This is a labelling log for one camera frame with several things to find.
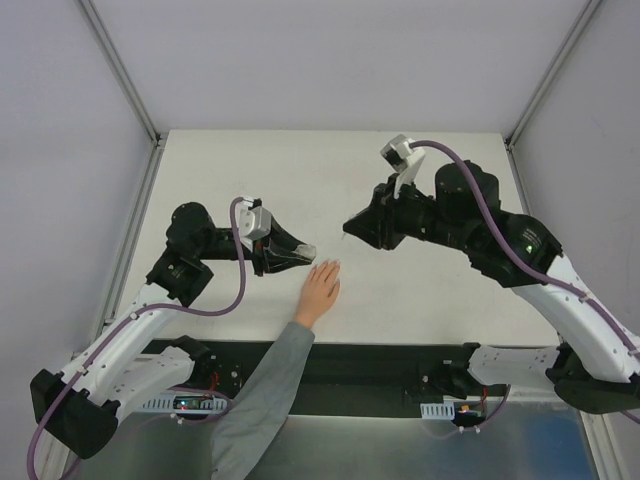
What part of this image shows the grey sleeved forearm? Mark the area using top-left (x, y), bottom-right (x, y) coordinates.
top-left (211, 322), bottom-right (315, 479)

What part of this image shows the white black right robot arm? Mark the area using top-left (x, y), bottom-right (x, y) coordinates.
top-left (343, 160), bottom-right (639, 414)

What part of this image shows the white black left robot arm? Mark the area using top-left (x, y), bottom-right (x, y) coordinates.
top-left (30, 198), bottom-right (316, 460)

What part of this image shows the mannequin hand with nails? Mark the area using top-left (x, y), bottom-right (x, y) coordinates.
top-left (294, 260), bottom-right (341, 329)

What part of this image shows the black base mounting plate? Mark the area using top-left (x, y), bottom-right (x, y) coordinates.
top-left (139, 338), bottom-right (516, 419)

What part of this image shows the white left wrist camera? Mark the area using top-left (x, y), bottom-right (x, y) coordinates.
top-left (236, 197), bottom-right (273, 251)

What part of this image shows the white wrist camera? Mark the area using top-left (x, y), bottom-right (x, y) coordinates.
top-left (236, 197), bottom-right (273, 251)
top-left (380, 135), bottom-right (425, 199)

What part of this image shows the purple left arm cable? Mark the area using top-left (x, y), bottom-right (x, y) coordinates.
top-left (25, 195), bottom-right (251, 480)

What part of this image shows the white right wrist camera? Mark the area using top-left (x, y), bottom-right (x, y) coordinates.
top-left (380, 135), bottom-right (425, 199)

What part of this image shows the right aluminium frame post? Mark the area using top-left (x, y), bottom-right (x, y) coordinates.
top-left (504, 0), bottom-right (606, 152)

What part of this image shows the aluminium frame post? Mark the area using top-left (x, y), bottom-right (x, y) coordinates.
top-left (75, 0), bottom-right (166, 147)
top-left (504, 0), bottom-right (606, 152)

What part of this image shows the left aluminium frame post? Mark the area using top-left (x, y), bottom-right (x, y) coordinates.
top-left (75, 0), bottom-right (166, 147)

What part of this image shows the white right cable duct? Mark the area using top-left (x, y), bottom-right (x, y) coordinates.
top-left (420, 401), bottom-right (456, 421)

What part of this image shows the aluminium rail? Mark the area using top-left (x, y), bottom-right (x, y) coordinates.
top-left (508, 385), bottom-right (563, 403)

